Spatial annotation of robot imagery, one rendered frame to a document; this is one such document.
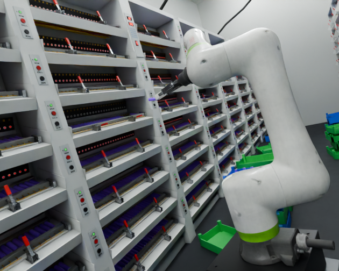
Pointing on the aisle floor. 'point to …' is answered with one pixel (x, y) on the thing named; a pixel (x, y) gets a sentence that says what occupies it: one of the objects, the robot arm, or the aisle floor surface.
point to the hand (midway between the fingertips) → (160, 94)
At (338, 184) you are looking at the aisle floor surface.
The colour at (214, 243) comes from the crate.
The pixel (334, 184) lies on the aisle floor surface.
